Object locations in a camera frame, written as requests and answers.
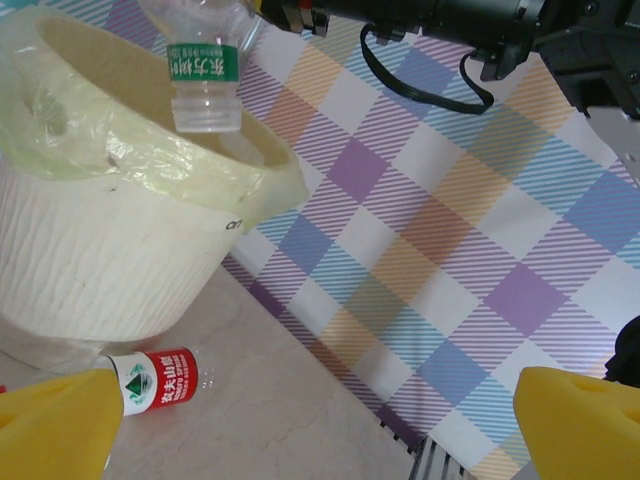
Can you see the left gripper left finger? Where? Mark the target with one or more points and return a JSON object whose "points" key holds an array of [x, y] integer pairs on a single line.
{"points": [[55, 430]]}

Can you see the green label clear bottle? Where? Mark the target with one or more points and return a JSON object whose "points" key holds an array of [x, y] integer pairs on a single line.
{"points": [[202, 62]]}

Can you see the red white label water bottle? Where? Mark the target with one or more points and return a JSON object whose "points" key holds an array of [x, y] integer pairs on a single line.
{"points": [[170, 382]]}

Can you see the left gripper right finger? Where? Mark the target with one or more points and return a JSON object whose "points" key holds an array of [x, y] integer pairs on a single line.
{"points": [[580, 430]]}

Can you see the cream ribbed plastic bin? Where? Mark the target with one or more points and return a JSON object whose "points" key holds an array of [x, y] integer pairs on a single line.
{"points": [[100, 260]]}

